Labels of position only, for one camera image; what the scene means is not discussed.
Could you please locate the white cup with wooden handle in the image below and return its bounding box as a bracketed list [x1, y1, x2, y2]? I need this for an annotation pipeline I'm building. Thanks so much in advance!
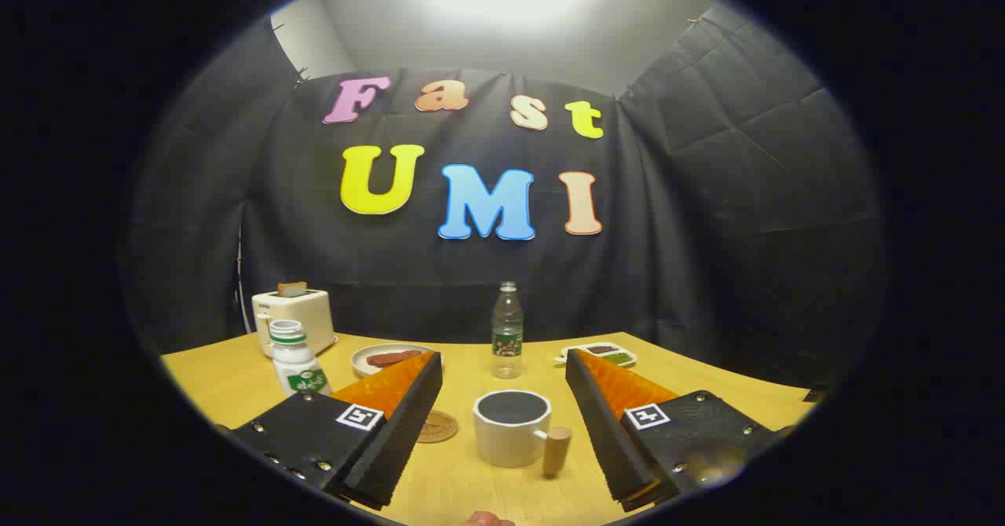
[473, 389, 572, 478]

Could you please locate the white juice bottle green label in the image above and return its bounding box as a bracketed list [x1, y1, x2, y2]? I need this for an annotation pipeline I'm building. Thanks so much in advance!
[267, 320, 333, 399]

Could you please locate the white toaster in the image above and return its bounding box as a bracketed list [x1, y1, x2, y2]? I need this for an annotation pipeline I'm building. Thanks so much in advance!
[251, 288, 338, 358]

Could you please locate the white divided sauce dish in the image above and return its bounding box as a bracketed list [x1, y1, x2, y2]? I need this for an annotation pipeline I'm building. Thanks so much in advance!
[554, 342, 638, 368]

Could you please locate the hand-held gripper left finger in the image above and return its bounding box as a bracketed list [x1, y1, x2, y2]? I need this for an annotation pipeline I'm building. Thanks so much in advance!
[216, 351, 444, 511]

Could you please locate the wooden table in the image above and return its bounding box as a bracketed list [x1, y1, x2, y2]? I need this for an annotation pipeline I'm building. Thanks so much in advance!
[161, 331, 821, 526]

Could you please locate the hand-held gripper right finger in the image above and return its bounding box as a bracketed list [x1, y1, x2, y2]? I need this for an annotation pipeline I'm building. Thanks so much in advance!
[564, 348, 798, 513]

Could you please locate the black backdrop cloth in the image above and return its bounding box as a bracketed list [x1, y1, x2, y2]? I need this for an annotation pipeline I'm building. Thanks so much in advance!
[122, 4, 888, 389]

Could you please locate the clear plastic water bottle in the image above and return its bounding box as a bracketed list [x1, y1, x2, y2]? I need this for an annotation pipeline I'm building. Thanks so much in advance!
[492, 281, 524, 379]

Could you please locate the round cork coaster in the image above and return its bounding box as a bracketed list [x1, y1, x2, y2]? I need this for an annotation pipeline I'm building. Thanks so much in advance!
[416, 410, 459, 444]

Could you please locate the red-brown meat slice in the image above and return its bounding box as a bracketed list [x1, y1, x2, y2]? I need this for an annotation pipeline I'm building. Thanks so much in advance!
[366, 349, 425, 367]

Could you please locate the white round plate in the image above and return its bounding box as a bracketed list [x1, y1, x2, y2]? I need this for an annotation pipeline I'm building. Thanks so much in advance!
[350, 343, 443, 378]

